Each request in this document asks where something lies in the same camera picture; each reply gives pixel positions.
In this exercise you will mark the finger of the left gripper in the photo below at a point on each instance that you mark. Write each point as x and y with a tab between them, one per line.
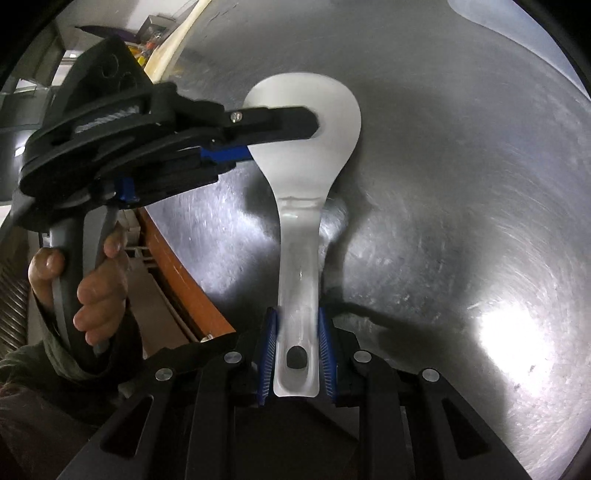
267	125

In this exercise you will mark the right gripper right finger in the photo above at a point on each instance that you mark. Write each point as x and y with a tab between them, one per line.
411	426

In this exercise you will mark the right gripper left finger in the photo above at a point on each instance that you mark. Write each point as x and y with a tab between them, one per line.
180	423

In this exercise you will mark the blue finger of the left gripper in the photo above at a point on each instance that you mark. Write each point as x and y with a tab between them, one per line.
226	155

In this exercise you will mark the white plastic rice paddle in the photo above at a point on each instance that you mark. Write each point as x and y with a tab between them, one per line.
301	174

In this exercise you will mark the person's left forearm sleeve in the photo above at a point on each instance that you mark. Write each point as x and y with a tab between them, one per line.
50	408

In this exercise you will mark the person's left hand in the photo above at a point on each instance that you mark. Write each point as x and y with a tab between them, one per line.
102	293

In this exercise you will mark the cream cutting board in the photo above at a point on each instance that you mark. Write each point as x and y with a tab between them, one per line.
159	65

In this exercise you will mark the orange cabinet front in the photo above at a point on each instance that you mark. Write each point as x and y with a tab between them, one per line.
199	317

